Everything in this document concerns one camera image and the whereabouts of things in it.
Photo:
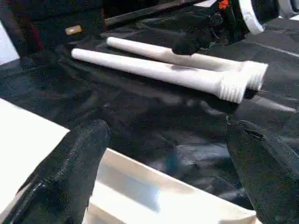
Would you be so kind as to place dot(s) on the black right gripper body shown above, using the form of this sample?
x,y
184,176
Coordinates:
x,y
226,23

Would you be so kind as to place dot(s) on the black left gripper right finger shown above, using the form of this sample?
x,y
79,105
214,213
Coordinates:
x,y
271,177

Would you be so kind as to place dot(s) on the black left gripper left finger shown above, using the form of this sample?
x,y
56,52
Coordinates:
x,y
60,177

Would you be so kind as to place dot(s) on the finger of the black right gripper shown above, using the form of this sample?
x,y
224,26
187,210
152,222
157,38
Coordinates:
x,y
191,43

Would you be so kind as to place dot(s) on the white plastic table leg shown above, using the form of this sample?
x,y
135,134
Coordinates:
x,y
159,72
205,61

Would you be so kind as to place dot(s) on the white plastic table top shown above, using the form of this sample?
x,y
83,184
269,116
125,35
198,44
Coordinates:
x,y
140,196

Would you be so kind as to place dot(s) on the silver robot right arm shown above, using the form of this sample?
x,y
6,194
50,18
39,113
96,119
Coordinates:
x,y
285,7

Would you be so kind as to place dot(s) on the black plastic mat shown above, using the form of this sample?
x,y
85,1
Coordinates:
x,y
163,121

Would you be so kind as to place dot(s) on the small brown cardboard piece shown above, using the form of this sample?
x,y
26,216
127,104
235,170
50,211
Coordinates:
x,y
73,30

